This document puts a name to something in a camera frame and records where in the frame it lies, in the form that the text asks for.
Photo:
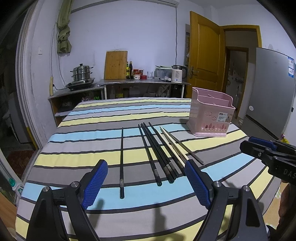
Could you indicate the clear drinking glass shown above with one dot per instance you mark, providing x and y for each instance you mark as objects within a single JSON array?
[{"x": 149, "y": 75}]

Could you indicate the beige power strip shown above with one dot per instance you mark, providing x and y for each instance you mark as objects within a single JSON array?
[{"x": 51, "y": 86}]

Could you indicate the grey refrigerator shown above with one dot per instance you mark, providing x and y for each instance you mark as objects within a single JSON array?
[{"x": 273, "y": 92}]

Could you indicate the green hanging cloth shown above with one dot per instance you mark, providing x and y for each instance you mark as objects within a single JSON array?
[{"x": 63, "y": 44}]

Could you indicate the dark oil bottle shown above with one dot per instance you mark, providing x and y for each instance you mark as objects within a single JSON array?
[{"x": 130, "y": 70}]

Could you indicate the pink plastic utensil basket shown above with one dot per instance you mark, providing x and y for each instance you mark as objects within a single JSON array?
[{"x": 210, "y": 114}]

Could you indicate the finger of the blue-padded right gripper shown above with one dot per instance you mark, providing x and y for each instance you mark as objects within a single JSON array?
[
  {"x": 262, "y": 142},
  {"x": 255, "y": 150}
]

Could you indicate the striped tablecloth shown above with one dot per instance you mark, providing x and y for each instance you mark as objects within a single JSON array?
[{"x": 92, "y": 131}]

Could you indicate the stainless steel steamer pot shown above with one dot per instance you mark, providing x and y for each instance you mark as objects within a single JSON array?
[{"x": 81, "y": 72}]

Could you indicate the low grey side shelf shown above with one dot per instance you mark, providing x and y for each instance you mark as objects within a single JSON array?
[{"x": 64, "y": 101}]

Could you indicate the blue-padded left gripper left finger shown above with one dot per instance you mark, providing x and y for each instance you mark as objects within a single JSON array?
[{"x": 46, "y": 221}]

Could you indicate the red lidded jar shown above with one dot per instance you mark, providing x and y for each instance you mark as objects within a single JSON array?
[{"x": 137, "y": 74}]

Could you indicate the bamboo cutting board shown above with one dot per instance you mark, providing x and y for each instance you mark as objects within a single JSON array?
[{"x": 115, "y": 65}]

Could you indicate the beige wooden chopstick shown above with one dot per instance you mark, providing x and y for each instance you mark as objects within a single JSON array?
[
  {"x": 174, "y": 154},
  {"x": 181, "y": 154}
]

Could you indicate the clear storage container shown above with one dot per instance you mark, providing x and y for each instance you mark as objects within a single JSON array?
[{"x": 162, "y": 72}]

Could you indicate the white electric kettle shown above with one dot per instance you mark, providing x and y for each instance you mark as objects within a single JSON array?
[{"x": 179, "y": 73}]

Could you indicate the green-yellow oil bottle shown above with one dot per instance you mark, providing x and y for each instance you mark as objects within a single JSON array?
[{"x": 127, "y": 70}]

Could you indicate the metal chopstick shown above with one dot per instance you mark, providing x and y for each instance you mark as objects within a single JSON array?
[{"x": 186, "y": 148}]

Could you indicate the yellow wooden door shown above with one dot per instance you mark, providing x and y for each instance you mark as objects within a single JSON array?
[{"x": 206, "y": 53}]

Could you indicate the metal kitchen shelf table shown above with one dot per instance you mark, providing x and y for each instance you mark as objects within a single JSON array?
[{"x": 144, "y": 85}]

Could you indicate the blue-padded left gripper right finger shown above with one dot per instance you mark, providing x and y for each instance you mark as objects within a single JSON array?
[{"x": 246, "y": 221}]

